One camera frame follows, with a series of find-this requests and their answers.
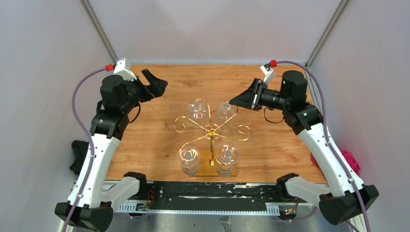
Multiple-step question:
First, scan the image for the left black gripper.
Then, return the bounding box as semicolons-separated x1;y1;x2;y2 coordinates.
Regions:
120;69;167;114

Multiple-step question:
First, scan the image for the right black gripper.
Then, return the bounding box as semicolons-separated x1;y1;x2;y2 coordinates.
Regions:
229;79;290;112

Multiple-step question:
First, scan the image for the wine glass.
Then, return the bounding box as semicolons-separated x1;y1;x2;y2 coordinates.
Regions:
188;99;207;120
177;145;200;176
216;142;241;177
215;99;237;131

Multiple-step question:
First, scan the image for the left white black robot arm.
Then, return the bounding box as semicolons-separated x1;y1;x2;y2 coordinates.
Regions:
55;69;168;232

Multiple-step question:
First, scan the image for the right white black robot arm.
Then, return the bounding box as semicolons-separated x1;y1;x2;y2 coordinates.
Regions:
229;71;379;225

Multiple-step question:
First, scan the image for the wooden rack base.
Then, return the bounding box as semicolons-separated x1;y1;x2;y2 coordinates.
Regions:
194;150;237;177

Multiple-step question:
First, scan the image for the pink cloth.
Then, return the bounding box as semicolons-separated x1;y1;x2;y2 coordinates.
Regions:
310;149;361;176

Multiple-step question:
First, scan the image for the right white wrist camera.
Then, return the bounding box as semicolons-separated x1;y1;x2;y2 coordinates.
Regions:
260;63;275;85

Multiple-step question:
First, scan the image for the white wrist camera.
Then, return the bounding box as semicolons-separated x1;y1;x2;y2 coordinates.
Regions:
113;58;138;81
260;63;275;85

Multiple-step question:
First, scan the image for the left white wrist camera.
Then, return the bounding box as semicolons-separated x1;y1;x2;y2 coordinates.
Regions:
113;58;138;81

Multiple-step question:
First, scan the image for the gold wire glass rack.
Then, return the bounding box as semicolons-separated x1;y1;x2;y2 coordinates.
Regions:
174;99;251;165

